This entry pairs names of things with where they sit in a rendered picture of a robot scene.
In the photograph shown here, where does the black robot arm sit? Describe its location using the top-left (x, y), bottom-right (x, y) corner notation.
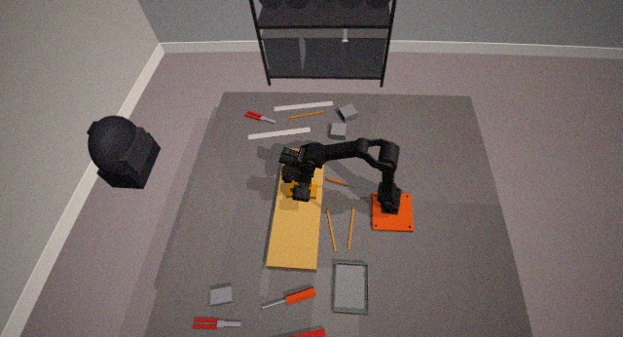
top-left (278, 137), bottom-right (402, 215)

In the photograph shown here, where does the white flat strip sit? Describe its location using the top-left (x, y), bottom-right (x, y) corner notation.
top-left (275, 101), bottom-right (333, 111)
top-left (248, 127), bottom-right (311, 140)

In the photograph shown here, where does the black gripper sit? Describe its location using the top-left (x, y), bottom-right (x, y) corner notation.
top-left (292, 168), bottom-right (314, 203)

